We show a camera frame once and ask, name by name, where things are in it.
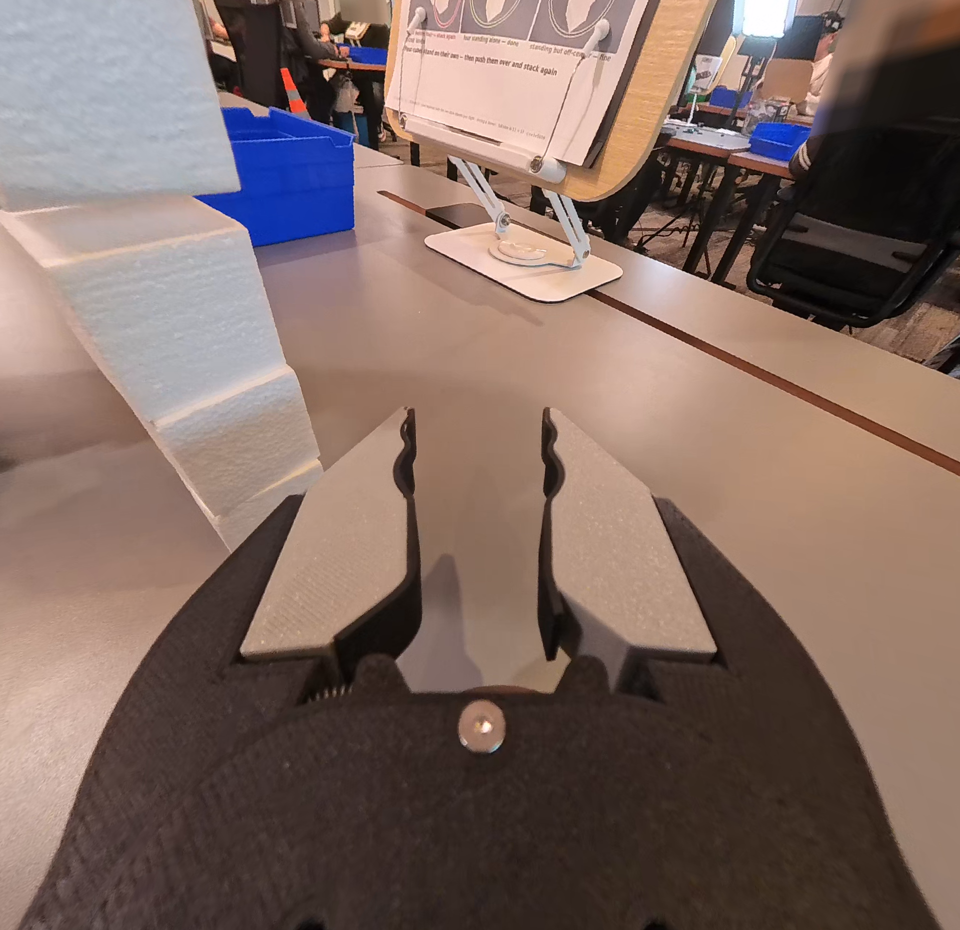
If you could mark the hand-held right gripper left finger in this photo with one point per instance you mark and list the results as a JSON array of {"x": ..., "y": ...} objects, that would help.
[{"x": 337, "y": 570}]

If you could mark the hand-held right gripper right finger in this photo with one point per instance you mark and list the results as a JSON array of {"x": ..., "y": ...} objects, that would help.
[{"x": 622, "y": 570}]

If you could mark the white hard foam cube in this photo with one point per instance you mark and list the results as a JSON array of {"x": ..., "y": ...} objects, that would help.
[
  {"x": 255, "y": 513},
  {"x": 165, "y": 307},
  {"x": 240, "y": 450},
  {"x": 97, "y": 82}
]

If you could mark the white stand with wooden board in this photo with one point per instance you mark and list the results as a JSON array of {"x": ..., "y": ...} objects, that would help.
[{"x": 525, "y": 269}]

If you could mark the blue plastic bin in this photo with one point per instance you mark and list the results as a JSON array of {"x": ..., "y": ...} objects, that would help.
[{"x": 300, "y": 187}]

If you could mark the black office chair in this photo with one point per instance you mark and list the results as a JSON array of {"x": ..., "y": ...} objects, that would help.
[{"x": 862, "y": 232}]

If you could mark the background work table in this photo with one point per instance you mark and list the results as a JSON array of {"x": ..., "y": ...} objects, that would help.
[{"x": 720, "y": 146}]

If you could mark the small blue storage bin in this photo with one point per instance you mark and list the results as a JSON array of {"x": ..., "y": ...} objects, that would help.
[
  {"x": 780, "y": 142},
  {"x": 729, "y": 97},
  {"x": 367, "y": 54}
]

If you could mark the orange traffic cone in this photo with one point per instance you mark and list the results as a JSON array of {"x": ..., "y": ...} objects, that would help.
[{"x": 294, "y": 93}]

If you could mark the printed instruction sheet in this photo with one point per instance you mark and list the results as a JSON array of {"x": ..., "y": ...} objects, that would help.
[{"x": 487, "y": 82}]

